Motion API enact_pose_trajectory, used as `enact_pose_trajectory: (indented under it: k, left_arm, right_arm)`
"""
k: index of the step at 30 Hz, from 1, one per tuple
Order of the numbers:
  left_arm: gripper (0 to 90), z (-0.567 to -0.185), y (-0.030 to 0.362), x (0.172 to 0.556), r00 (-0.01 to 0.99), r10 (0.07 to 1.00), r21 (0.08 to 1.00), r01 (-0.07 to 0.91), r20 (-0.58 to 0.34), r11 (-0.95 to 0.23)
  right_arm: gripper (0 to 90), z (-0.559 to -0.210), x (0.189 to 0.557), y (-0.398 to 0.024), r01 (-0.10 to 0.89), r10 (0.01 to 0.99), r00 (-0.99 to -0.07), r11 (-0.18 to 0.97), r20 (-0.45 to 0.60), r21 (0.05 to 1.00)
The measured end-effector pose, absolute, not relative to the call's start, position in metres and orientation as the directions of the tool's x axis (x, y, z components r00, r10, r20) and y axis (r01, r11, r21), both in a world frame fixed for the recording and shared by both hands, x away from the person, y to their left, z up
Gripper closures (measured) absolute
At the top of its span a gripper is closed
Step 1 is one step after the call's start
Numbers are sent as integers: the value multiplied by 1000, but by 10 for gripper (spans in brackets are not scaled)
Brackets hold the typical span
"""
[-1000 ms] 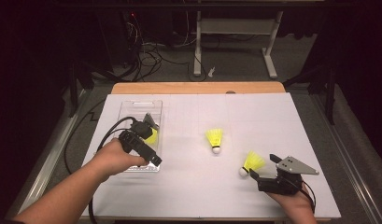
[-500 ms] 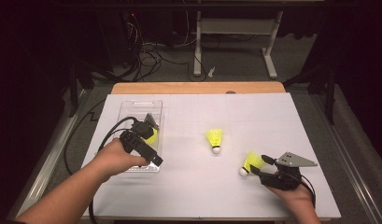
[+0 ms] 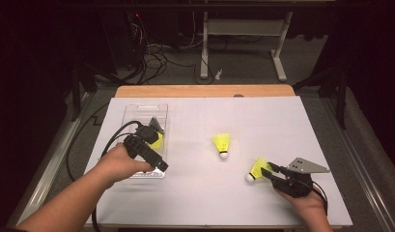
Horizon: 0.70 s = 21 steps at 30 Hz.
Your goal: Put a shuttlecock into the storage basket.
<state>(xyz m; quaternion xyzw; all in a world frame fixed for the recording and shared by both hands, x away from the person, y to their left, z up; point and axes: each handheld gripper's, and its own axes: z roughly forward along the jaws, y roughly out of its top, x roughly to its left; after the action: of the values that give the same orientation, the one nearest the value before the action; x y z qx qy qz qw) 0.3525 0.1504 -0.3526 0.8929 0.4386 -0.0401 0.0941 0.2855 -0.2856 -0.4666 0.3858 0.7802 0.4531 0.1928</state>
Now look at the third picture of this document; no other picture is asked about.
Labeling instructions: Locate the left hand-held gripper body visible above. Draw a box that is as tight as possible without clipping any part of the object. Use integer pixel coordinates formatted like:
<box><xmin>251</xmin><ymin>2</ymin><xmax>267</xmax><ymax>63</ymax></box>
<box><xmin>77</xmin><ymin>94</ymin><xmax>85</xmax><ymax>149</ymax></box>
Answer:
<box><xmin>123</xmin><ymin>116</ymin><xmax>165</xmax><ymax>166</ymax></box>

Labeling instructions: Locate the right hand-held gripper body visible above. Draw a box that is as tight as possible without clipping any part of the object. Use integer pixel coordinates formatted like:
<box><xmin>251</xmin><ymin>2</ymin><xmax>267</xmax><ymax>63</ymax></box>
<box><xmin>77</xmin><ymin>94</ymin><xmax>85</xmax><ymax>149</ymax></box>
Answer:
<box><xmin>269</xmin><ymin>157</ymin><xmax>331</xmax><ymax>199</ymax></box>

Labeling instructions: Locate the yellow shuttlecock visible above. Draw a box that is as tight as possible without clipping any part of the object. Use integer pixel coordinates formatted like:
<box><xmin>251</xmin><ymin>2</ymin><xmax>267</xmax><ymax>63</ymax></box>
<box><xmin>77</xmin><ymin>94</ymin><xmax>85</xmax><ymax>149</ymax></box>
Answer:
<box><xmin>244</xmin><ymin>156</ymin><xmax>274</xmax><ymax>184</ymax></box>
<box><xmin>212</xmin><ymin>132</ymin><xmax>232</xmax><ymax>160</ymax></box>
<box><xmin>149</xmin><ymin>130</ymin><xmax>165</xmax><ymax>151</ymax></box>

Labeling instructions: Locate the clear plastic tray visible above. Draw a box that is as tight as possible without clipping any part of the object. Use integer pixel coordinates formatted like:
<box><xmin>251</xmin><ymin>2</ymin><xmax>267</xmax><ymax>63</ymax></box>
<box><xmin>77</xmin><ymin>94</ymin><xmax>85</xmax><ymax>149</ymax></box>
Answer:
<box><xmin>113</xmin><ymin>102</ymin><xmax>170</xmax><ymax>180</ymax></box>

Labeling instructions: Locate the person's right hand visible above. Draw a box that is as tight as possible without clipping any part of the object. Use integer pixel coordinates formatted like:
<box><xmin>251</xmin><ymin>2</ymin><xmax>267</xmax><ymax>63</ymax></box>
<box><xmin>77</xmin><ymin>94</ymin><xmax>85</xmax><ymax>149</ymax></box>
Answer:
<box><xmin>275</xmin><ymin>188</ymin><xmax>328</xmax><ymax>223</ymax></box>

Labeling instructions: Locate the person's left hand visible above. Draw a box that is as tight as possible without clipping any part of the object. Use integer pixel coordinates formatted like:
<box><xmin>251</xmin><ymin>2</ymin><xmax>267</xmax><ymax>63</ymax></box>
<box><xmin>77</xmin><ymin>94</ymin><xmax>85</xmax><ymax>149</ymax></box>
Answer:
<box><xmin>99</xmin><ymin>142</ymin><xmax>155</xmax><ymax>188</ymax></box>

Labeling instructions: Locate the white board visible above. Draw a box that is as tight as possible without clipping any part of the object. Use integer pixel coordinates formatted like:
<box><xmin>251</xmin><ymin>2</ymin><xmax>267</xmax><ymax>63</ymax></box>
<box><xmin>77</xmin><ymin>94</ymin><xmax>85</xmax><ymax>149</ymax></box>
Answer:
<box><xmin>76</xmin><ymin>96</ymin><xmax>353</xmax><ymax>227</ymax></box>

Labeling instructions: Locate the wooden table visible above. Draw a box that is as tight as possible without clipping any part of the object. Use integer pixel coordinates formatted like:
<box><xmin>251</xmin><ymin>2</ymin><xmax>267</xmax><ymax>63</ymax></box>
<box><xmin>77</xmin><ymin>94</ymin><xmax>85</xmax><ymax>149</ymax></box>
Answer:
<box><xmin>99</xmin><ymin>84</ymin><xmax>345</xmax><ymax>231</ymax></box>

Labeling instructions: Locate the dark metal stand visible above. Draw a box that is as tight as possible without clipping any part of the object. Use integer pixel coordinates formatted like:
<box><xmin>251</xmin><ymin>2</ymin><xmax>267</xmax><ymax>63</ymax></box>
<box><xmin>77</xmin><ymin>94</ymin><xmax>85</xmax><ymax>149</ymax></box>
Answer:
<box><xmin>293</xmin><ymin>62</ymin><xmax>349</xmax><ymax>131</ymax></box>
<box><xmin>70</xmin><ymin>62</ymin><xmax>117</xmax><ymax>123</ymax></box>

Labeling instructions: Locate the dark equipment rack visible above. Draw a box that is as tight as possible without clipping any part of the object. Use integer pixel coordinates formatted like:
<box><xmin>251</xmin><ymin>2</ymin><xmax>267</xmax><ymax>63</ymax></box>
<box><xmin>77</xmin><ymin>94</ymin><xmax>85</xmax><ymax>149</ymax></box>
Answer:
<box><xmin>99</xmin><ymin>9</ymin><xmax>148</xmax><ymax>71</ymax></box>

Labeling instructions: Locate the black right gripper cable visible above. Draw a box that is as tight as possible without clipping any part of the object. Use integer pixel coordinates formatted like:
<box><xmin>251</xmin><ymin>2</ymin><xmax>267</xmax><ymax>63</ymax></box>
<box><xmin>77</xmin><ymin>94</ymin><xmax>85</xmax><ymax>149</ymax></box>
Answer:
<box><xmin>310</xmin><ymin>181</ymin><xmax>329</xmax><ymax>217</ymax></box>

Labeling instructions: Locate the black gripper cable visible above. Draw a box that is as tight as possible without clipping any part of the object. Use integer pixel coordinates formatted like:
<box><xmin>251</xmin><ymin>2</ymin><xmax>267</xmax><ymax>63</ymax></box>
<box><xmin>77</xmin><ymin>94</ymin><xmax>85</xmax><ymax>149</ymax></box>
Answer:
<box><xmin>310</xmin><ymin>181</ymin><xmax>329</xmax><ymax>217</ymax></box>
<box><xmin>65</xmin><ymin>101</ymin><xmax>145</xmax><ymax>232</ymax></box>

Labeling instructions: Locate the grey metal floor rail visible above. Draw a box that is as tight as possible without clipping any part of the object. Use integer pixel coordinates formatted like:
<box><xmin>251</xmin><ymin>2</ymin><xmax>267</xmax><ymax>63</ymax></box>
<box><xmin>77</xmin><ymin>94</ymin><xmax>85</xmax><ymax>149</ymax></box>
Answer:
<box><xmin>320</xmin><ymin>96</ymin><xmax>395</xmax><ymax>232</ymax></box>
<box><xmin>11</xmin><ymin>91</ymin><xmax>92</xmax><ymax>232</ymax></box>

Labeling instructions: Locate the tangle of floor cables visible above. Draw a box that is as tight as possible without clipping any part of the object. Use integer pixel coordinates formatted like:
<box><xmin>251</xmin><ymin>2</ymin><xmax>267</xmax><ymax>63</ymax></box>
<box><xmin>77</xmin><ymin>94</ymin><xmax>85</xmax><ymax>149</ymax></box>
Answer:
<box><xmin>128</xmin><ymin>13</ymin><xmax>215</xmax><ymax>85</ymax></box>

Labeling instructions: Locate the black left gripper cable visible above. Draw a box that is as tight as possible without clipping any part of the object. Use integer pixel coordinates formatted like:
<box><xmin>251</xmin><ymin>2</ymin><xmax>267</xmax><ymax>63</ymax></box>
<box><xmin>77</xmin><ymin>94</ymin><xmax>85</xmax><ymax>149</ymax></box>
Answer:
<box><xmin>65</xmin><ymin>101</ymin><xmax>145</xmax><ymax>232</ymax></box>

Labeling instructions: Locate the white metal stand frame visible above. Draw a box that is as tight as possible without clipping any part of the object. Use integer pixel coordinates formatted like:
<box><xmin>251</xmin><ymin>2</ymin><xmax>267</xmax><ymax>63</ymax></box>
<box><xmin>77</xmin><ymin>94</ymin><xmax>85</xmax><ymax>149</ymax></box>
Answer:
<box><xmin>199</xmin><ymin>11</ymin><xmax>289</xmax><ymax>82</ymax></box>

